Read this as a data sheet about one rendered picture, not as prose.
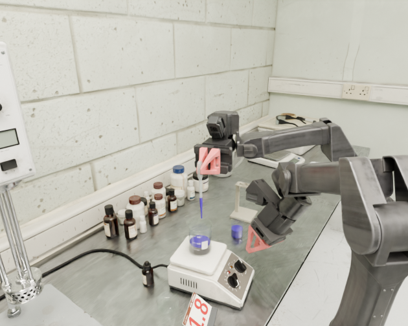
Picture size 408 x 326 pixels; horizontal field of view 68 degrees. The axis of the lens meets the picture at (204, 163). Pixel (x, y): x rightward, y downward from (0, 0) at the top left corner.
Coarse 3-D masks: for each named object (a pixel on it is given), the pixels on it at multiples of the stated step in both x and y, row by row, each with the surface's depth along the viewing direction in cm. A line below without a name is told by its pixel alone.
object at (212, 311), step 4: (208, 304) 73; (212, 308) 72; (216, 308) 72; (208, 312) 71; (212, 312) 71; (216, 312) 71; (208, 316) 70; (212, 316) 70; (208, 320) 69; (212, 320) 69; (208, 324) 68; (212, 324) 68
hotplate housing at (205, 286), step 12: (228, 252) 82; (168, 276) 77; (180, 276) 75; (192, 276) 74; (204, 276) 73; (216, 276) 73; (252, 276) 80; (180, 288) 78; (192, 288) 75; (204, 288) 74; (216, 288) 72; (216, 300) 74; (228, 300) 72; (240, 300) 71
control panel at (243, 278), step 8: (232, 256) 81; (232, 264) 79; (224, 272) 75; (232, 272) 77; (248, 272) 79; (224, 280) 74; (240, 280) 76; (248, 280) 77; (232, 288) 73; (240, 288) 74; (240, 296) 72
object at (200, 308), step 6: (198, 300) 71; (192, 306) 69; (198, 306) 70; (204, 306) 71; (192, 312) 68; (198, 312) 69; (204, 312) 70; (192, 318) 67; (198, 318) 68; (204, 318) 69; (186, 324) 65; (192, 324) 66; (198, 324) 67; (204, 324) 68
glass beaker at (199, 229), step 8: (192, 224) 79; (200, 224) 80; (208, 224) 79; (192, 232) 75; (200, 232) 74; (208, 232) 75; (192, 240) 76; (200, 240) 75; (208, 240) 76; (192, 248) 77; (200, 248) 76; (208, 248) 77; (200, 256) 77
